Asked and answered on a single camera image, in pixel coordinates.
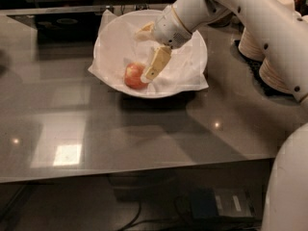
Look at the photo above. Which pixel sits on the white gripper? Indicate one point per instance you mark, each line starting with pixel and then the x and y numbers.
pixel 168 30

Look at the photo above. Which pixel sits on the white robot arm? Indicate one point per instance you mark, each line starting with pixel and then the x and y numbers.
pixel 282 36

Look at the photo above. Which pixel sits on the red yellow apple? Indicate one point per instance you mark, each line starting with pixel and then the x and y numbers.
pixel 132 77

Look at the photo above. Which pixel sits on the white paper bowl stack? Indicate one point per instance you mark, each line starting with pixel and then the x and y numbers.
pixel 289 4

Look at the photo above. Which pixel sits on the rear paper plate stack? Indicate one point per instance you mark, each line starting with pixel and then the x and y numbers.
pixel 249 48

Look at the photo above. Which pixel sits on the paper plate stack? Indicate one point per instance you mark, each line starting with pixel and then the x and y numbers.
pixel 249 48
pixel 270 76

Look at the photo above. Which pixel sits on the black rubber mat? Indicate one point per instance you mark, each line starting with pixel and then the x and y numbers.
pixel 254 67

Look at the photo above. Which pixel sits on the front paper plate stack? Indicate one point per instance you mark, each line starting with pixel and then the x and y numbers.
pixel 270 76

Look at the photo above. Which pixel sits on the dark box under table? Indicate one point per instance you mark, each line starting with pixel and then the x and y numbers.
pixel 221 203

